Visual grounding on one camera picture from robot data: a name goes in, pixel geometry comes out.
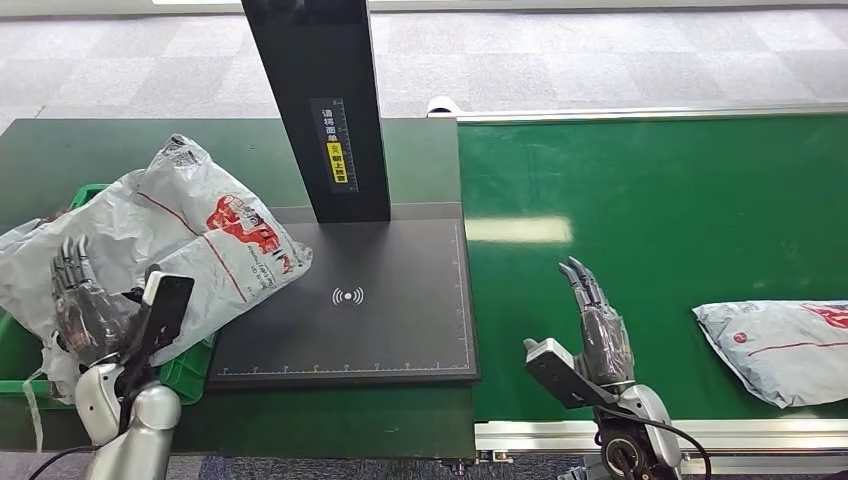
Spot black yellow column label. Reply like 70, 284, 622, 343
308, 97, 360, 195

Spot grey mailer bag red line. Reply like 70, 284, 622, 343
692, 299, 848, 410

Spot green conveyor belt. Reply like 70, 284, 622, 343
455, 113, 848, 424

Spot white conveyor roller cap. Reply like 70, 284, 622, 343
425, 96, 460, 121

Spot aluminium conveyor rail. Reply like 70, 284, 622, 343
473, 417, 848, 460
427, 101, 848, 126

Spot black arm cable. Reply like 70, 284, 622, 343
596, 404, 713, 480
26, 445, 101, 480

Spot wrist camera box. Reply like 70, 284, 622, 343
122, 264, 196, 374
523, 337, 621, 411

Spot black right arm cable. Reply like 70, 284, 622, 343
596, 404, 713, 480

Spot grey mailer bag red print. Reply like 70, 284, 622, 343
0, 210, 71, 266

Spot grey mailer bag black stripes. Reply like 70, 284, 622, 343
0, 134, 314, 455

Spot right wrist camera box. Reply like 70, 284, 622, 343
523, 337, 621, 411

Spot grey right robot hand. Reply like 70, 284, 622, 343
557, 256, 636, 389

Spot black scanner column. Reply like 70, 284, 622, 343
241, 0, 392, 225

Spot black scanner platform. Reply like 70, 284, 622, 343
206, 203, 480, 389

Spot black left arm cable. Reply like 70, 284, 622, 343
26, 445, 101, 480

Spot green plastic crate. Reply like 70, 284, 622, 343
0, 184, 217, 407

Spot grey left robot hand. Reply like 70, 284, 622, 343
50, 236, 144, 366

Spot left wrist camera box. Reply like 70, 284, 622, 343
122, 264, 196, 374

